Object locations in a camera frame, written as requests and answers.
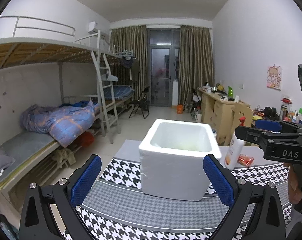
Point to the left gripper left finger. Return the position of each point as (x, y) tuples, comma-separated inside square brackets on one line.
[(37, 219)]

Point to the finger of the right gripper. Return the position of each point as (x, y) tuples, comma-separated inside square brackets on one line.
[(260, 137), (278, 126)]

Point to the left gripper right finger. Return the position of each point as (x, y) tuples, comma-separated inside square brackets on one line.
[(266, 219)]

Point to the person right hand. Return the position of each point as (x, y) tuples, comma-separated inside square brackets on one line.
[(294, 192)]

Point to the wooden desk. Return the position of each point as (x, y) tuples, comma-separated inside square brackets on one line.
[(258, 114), (219, 114)]

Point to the white red pump bottle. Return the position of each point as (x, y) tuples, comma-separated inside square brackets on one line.
[(233, 152)]

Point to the red snack packet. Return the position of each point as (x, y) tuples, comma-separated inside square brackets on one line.
[(245, 160)]

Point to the wooden smiley chair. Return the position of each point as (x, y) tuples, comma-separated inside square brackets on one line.
[(241, 114)]

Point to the far wooden desk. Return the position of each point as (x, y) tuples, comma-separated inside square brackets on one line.
[(219, 114)]

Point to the anime girl poster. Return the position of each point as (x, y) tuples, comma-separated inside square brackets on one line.
[(274, 77)]

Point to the houndstooth table mat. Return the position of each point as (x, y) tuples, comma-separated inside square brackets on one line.
[(116, 208)]

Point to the orange bag on floor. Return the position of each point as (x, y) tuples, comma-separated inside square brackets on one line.
[(179, 109)]

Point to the white styrofoam box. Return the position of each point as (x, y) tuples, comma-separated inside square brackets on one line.
[(171, 159)]

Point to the blue plaid quilt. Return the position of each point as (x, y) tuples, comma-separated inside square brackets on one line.
[(64, 124)]

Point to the brown curtain right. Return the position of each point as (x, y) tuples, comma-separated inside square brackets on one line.
[(195, 60)]

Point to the brown curtain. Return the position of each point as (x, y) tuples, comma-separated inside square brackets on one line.
[(131, 45), (195, 60)]

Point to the black folding chair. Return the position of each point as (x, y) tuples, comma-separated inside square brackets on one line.
[(141, 103)]

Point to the metal bunk bed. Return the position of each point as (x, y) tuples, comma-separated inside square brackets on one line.
[(43, 63)]

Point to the glass balcony door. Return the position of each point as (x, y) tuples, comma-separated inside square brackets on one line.
[(163, 59)]

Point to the brown curtain left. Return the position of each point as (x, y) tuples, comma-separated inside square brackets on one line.
[(131, 45)]

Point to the white air conditioner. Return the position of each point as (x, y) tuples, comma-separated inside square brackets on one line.
[(93, 29)]

